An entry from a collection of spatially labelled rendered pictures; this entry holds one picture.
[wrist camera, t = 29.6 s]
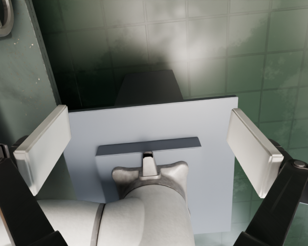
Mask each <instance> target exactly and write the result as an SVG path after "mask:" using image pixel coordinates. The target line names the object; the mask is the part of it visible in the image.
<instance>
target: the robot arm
mask: <svg viewBox="0 0 308 246"><path fill-rule="evenodd" d="M70 139H71V131H70V123H69V116H68V108H67V106H66V105H58V106H57V107H56V108H55V109H54V110H53V111H52V112H51V113H50V114H49V115H48V117H47V118H46V119H45V120H44V121H43V122H42V123H41V124H40V125H39V126H38V127H37V128H36V129H35V130H34V131H33V132H32V133H31V134H30V135H25V136H23V137H21V138H19V139H18V140H17V141H16V142H15V144H13V145H12V147H10V148H9V149H8V146H7V144H5V143H0V246H195V240H194V234H193V228H192V224H191V220H190V218H191V214H190V210H189V208H188V198H187V175H188V172H189V167H188V164H187V163H186V162H184V161H179V162H176V163H174V164H166V165H156V162H155V158H154V154H153V153H152V152H145V153H143V167H132V168H127V167H121V166H118V167H115V168H114V169H113V171H112V177H113V179H114V181H115V183H116V185H117V190H118V195H119V200H118V201H114V202H110V203H107V204H105V203H95V202H89V201H80V200H36V199H35V197H34V196H36V194H37V193H38V192H39V190H40V189H41V187H42V185H43V184H44V182H45V180H46V179H47V177H48V175H49V174H50V172H51V170H52V169H53V167H54V165H55V164H56V162H57V161H58V159H59V157H60V156H61V154H62V152H63V151H64V149H65V147H66V146H67V144H68V143H69V141H70ZM226 141H227V142H228V144H229V146H230V148H231V149H232V151H233V153H234V154H235V156H236V158H237V160H238V161H239V163H240V165H241V166H242V168H243V170H244V171H245V173H246V175H247V177H248V178H249V180H250V182H251V183H252V185H253V187H254V188H255V190H256V192H257V193H258V195H259V197H260V198H264V200H263V202H262V203H261V205H260V207H259V208H258V210H257V212H256V213H255V215H254V217H253V219H252V220H251V222H250V224H249V225H248V227H247V229H246V231H245V232H244V231H242V232H241V233H240V235H239V236H238V238H237V240H236V241H235V243H234V245H233V246H283V245H284V243H285V240H286V237H287V235H288V232H289V229H290V227H291V224H292V222H293V219H294V216H295V214H296V211H297V209H298V206H299V203H302V204H307V205H308V164H307V163H305V162H303V161H301V160H297V159H293V158H292V157H291V156H290V155H289V154H288V153H287V152H286V151H285V150H284V149H283V148H282V147H281V146H280V145H279V144H278V143H277V142H276V141H274V140H273V139H268V138H267V137H266V136H265V135H264V134H263V133H262V132H261V131H260V130H259V129H258V128H257V127H256V126H255V125H254V123H253V122H252V121H251V120H250V119H249V118H248V117H247V116H246V115H245V114H244V113H243V112H242V110H241V109H240V108H233V109H231V115H230V121H229V126H228V132H227V137H226Z"/></svg>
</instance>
